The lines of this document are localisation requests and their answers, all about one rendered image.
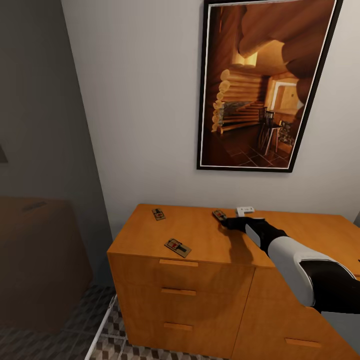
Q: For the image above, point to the cabinet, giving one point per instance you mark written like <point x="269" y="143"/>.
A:
<point x="226" y="299"/>

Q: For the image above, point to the mousetrap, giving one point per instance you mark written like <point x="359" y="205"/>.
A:
<point x="220" y="215"/>
<point x="178" y="247"/>
<point x="158" y="214"/>

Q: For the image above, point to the door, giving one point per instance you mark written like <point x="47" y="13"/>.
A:
<point x="56" y="284"/>

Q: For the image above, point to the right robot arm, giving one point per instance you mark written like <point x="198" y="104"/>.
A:
<point x="316" y="279"/>

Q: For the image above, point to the shower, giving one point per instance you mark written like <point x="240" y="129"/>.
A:
<point x="97" y="335"/>

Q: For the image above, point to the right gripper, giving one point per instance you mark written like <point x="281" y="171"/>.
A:
<point x="232" y="223"/>

